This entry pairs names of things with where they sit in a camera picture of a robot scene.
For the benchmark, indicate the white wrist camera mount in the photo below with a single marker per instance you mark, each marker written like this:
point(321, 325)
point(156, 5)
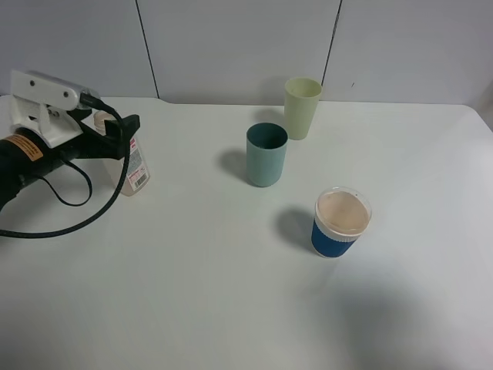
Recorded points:
point(40, 103)

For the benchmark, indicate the teal plastic cup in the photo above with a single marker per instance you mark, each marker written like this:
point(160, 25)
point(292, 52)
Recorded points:
point(266, 149)

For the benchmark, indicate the pale green plastic cup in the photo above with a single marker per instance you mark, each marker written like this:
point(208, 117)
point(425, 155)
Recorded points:
point(301, 98)

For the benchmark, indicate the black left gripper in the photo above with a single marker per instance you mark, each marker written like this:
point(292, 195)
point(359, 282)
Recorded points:
point(26, 158)

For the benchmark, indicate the clear drink bottle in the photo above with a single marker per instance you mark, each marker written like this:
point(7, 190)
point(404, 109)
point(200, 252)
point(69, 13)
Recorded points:
point(137, 173)

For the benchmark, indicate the blue ribbed paper cup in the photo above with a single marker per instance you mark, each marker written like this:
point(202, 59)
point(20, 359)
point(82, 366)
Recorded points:
point(341, 216)

